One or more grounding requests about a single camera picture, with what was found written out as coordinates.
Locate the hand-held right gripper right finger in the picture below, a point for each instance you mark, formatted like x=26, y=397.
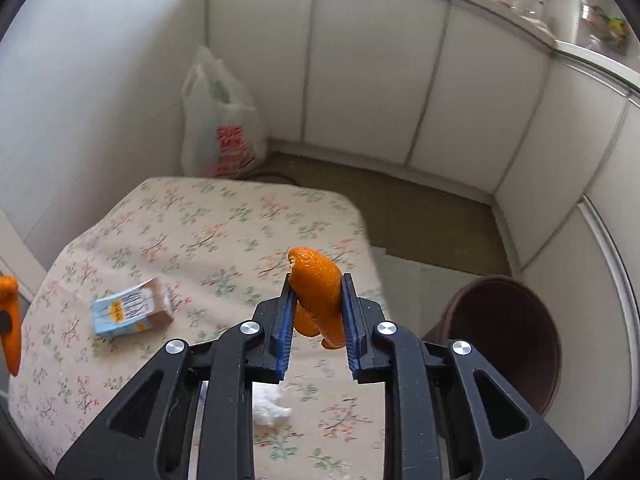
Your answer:
x=352, y=330

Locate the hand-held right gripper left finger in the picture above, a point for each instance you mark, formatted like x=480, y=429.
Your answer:
x=282, y=330

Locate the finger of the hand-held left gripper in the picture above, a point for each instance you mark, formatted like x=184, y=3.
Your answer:
x=4, y=322

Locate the orange peel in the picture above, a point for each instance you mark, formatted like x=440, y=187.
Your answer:
x=315, y=285
x=11, y=350

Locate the dark brown waste bin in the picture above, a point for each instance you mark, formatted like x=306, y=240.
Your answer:
x=500, y=330

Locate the small crumpled white tissue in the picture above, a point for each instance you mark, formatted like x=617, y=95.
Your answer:
x=267, y=407

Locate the blue brown milk carton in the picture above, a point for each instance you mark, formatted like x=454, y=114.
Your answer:
x=125, y=310

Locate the floral tablecloth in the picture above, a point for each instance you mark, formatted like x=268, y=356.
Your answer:
x=200, y=240

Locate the olive floor mat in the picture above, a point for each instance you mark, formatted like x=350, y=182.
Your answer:
x=425, y=210

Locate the white plastic shopping bag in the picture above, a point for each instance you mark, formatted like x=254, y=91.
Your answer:
x=220, y=125

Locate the white panelled cabinet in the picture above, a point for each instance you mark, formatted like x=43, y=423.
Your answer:
x=375, y=85

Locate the colourful windowsill ornament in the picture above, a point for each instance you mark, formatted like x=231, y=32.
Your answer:
x=616, y=32

